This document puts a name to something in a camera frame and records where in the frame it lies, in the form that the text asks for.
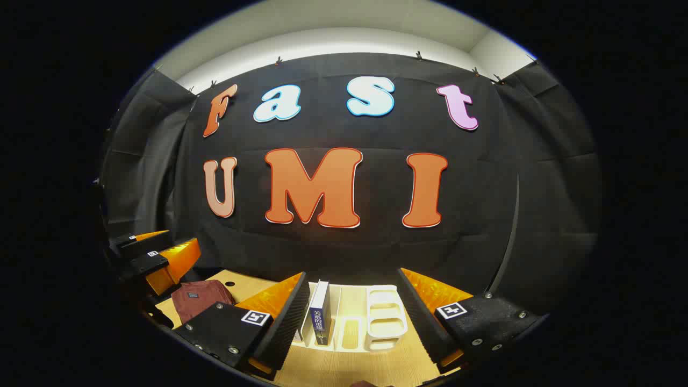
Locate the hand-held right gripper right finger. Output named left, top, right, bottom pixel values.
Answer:
left=397, top=267, right=542, bottom=375

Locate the white plastic bookshelf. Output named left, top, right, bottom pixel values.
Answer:
left=293, top=282, right=409, bottom=353

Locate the black backdrop stand pole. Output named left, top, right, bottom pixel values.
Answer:
left=486, top=175, right=521, bottom=295

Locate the blue book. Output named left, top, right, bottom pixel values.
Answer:
left=308, top=279, right=332, bottom=346

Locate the maroon schoolbag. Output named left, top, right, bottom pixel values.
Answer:
left=171, top=279, right=235, bottom=325

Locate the black backdrop cloth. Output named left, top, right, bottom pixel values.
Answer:
left=99, top=52, right=600, bottom=323

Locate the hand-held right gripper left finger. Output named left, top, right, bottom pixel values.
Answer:
left=173, top=271, right=312, bottom=379

